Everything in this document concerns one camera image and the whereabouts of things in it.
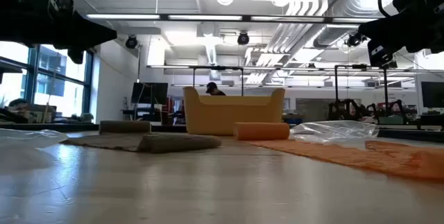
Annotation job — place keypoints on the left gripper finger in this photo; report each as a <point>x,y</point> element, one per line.
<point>100,35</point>
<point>76,55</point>

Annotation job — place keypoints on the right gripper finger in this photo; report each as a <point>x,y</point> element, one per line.
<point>381,54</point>
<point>376,30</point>

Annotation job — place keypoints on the clear plastic bag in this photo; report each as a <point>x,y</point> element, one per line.
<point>27,137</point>
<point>333,132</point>

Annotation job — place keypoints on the brown elastic bandage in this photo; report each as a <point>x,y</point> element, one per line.
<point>163,142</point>

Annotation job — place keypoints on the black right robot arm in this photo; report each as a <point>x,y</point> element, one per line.
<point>437,12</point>

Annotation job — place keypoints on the black background robot arm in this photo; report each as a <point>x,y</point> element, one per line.
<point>343,109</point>
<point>395,109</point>

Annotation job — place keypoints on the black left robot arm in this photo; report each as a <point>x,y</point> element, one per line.
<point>17,9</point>

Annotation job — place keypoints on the black round spotlight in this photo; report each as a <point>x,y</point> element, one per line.
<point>354,40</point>
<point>131,42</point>
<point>243,38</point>

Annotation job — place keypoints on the small green plant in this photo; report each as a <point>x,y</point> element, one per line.
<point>85,117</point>

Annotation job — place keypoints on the black computer monitor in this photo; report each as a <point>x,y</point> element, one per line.
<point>433,94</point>
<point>149,93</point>

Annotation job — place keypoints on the person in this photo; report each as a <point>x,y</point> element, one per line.
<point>18,103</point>
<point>212,88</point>

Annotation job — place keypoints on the long linear light bar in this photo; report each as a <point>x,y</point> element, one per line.
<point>208,17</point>

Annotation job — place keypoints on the yellow plastic bin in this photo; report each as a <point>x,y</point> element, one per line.
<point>222,116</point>

